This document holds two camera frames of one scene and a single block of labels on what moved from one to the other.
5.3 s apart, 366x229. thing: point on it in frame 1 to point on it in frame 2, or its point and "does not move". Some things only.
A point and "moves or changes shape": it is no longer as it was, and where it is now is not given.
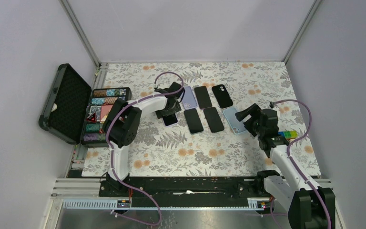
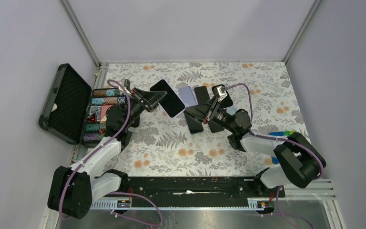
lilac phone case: [188, 100] does not move
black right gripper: [252, 110] to [210, 108]
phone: [170, 120] moves or changes shape
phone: [193, 121] does not move
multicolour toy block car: [289, 134] does not move
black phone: [202, 97] does not move
